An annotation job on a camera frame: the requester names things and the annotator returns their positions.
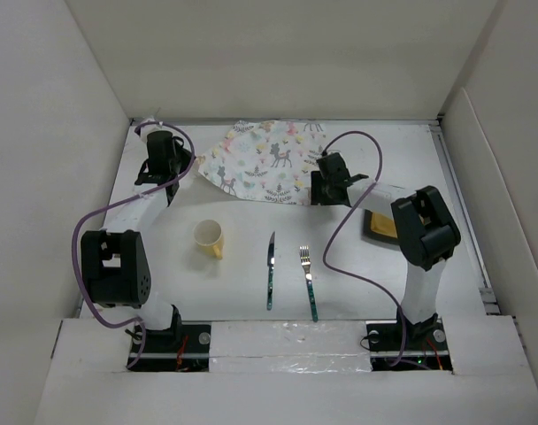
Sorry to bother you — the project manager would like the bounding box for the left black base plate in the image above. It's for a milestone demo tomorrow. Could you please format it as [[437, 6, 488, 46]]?
[[127, 322, 211, 373]]

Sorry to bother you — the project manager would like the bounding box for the knife with teal handle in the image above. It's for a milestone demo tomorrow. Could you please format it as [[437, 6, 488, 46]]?
[[266, 232, 275, 311]]

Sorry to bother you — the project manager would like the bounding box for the yellow mug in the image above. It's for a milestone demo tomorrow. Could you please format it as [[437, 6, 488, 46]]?
[[193, 220, 224, 259]]

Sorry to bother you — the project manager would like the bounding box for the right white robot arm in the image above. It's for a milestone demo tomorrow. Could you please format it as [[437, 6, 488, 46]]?
[[311, 152, 461, 349]]

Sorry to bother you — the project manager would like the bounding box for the fork with teal handle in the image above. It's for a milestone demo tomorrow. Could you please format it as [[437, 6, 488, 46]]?
[[299, 245, 319, 322]]

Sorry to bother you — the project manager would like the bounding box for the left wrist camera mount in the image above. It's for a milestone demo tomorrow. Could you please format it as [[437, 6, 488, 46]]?
[[139, 116, 163, 135]]

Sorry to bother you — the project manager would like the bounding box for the square yellow black plate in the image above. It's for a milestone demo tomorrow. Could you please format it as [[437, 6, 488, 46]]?
[[362, 210, 398, 245]]

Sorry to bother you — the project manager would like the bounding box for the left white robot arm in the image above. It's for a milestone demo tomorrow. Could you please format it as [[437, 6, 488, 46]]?
[[75, 121, 195, 352]]

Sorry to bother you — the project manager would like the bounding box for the floral animal print cloth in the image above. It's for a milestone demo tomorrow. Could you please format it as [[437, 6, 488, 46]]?
[[197, 120, 327, 205]]

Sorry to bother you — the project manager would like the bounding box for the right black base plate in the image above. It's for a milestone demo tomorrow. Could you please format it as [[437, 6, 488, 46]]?
[[360, 320, 453, 372]]

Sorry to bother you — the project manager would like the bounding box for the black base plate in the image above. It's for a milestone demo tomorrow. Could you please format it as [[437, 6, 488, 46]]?
[[127, 322, 211, 373], [360, 320, 453, 372]]

